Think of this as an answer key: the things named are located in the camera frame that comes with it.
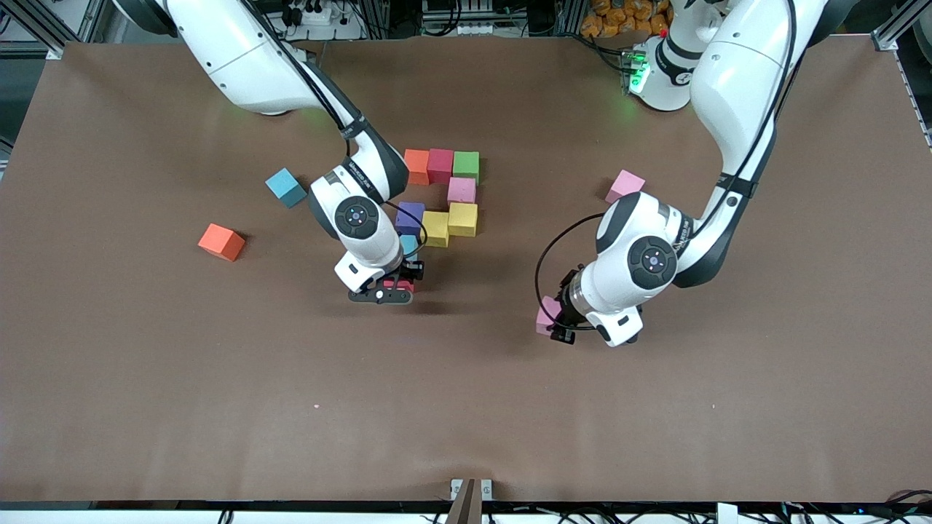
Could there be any yellow foam cube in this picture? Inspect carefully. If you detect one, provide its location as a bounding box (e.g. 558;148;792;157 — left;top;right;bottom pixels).
422;211;451;249
447;203;479;238

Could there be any purple foam cube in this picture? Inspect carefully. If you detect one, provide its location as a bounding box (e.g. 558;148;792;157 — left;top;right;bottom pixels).
395;202;426;237

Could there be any white power strip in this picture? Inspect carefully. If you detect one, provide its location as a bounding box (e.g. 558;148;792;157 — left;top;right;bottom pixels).
288;2;343;27

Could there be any bag of orange items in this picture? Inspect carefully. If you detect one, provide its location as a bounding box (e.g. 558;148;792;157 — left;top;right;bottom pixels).
580;0;671;37

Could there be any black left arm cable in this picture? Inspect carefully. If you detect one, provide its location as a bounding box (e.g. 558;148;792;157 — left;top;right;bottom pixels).
535;0;798;332

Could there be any metal bracket with brown post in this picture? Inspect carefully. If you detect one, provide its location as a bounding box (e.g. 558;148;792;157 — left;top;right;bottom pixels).
449;477;494;524

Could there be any aluminium frame profile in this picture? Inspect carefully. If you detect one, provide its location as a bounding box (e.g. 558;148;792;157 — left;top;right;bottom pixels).
0;0;66;60
876;0;932;53

